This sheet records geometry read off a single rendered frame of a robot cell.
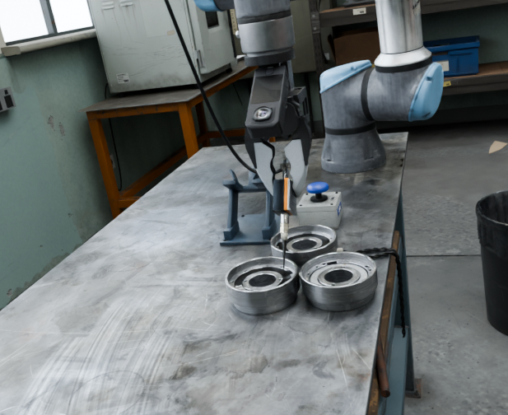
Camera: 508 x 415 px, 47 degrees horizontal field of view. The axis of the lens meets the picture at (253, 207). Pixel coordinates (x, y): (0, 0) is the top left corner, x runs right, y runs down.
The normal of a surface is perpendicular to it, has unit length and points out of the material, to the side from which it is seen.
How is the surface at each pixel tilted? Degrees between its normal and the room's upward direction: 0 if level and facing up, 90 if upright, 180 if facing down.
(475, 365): 0
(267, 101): 32
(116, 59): 90
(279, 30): 90
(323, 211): 90
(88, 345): 0
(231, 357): 0
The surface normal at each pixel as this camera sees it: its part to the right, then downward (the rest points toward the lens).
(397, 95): -0.54, 0.44
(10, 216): 0.95, -0.04
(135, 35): -0.28, 0.37
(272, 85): -0.25, -0.58
